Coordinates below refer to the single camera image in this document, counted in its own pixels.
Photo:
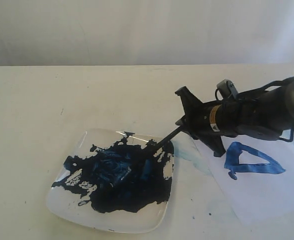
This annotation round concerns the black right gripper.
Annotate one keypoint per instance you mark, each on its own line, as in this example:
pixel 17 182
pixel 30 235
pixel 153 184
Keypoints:
pixel 208 121

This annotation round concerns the black paintbrush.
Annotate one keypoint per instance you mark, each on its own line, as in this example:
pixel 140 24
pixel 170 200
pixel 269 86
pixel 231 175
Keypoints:
pixel 159 145

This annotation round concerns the white paper sheet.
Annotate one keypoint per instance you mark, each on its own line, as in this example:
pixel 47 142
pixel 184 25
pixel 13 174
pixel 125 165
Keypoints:
pixel 256 176

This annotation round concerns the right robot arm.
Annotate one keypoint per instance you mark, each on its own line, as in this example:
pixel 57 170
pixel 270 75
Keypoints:
pixel 265 113

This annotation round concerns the white square paint plate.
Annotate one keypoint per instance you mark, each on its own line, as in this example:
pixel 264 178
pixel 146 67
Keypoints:
pixel 80 192

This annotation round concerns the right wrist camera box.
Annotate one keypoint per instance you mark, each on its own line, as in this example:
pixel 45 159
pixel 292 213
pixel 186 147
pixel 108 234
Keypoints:
pixel 227 89

